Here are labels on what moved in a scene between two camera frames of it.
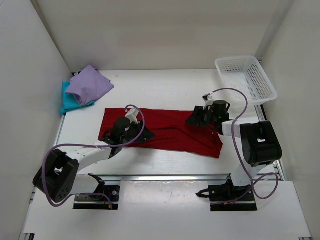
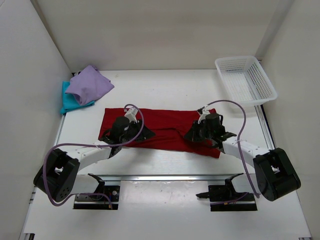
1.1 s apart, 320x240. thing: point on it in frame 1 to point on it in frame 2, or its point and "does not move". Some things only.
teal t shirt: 70,101 does not move
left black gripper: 146,135 does not move
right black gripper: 197,118 to 192,135
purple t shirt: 89,85 does not move
